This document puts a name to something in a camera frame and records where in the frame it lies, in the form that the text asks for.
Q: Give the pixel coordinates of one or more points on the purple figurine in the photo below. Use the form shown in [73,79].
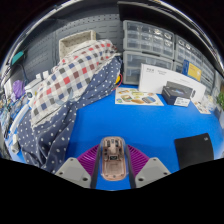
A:
[18,89]

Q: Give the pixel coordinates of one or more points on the small dark product box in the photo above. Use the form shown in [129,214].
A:
[178,95]

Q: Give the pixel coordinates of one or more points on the red blue checkered cloth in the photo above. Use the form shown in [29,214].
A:
[73,76]

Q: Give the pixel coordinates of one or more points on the potted green plant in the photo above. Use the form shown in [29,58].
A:
[221,101]

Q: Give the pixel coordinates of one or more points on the large-drawer grey cabinet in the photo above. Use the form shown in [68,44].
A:
[131,68]
[206,75]

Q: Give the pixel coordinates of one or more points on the pink transparent computer mouse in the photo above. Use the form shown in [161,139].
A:
[113,160]

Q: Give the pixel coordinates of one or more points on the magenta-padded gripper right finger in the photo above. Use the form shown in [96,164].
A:
[150,171]

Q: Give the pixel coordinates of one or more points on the small-drawer grey cabinet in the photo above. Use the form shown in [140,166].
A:
[188,50]
[148,39]

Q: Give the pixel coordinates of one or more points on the white woven basket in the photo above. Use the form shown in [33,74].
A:
[75,40]

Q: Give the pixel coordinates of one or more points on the clear plastic box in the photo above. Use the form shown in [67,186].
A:
[211,101]

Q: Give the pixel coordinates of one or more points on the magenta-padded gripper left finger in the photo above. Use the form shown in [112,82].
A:
[75,171]

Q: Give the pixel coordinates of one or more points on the teal tool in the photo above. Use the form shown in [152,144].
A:
[17,57]

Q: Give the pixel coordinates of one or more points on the white small device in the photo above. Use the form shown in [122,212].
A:
[33,89]

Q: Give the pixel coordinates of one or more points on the colourful sticker sheet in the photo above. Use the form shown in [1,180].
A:
[136,97]
[202,107]

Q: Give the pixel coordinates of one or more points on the navy polka dot cloth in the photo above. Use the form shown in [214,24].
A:
[50,140]

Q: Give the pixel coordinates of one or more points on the black mouse pad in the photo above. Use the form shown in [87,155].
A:
[195,151]

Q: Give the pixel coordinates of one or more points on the long white keyboard box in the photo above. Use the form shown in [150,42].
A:
[153,78]

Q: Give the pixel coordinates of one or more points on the yellow card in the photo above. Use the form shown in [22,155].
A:
[193,71]

